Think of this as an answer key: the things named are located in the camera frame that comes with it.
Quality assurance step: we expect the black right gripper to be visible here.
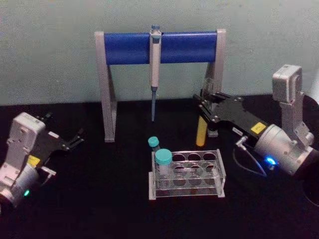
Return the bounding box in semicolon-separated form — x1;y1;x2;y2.
192;91;268;143

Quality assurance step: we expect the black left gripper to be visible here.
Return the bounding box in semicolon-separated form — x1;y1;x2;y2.
27;112;87;170

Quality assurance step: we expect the yellow plastic tube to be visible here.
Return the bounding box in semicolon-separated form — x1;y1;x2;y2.
195;77;215;147

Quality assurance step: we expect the small teal-capped clear tube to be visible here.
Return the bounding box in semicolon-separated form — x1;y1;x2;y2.
147;136;161;160

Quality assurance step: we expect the large teal-capped clear tube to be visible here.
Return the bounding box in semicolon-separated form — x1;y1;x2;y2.
155;148;173;184

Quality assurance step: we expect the grey pipette with blue tip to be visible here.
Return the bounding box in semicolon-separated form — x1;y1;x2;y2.
149;24;162;122

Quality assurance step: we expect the clear plastic tube rack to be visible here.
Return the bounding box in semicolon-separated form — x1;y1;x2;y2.
149;148;227;201

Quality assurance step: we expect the black table cloth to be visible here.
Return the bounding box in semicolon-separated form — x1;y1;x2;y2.
0;93;319;239

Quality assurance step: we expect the blue and grey pipette stand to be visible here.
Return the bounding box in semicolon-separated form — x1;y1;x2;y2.
94;28;227;143

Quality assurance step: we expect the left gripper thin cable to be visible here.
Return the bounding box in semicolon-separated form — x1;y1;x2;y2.
37;166;57;187

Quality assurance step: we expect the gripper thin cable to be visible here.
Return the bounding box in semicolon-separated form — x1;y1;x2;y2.
232;135;275;178
37;166;57;187

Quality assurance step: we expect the right gripper thin cable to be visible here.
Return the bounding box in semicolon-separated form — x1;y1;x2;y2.
232;135;275;178

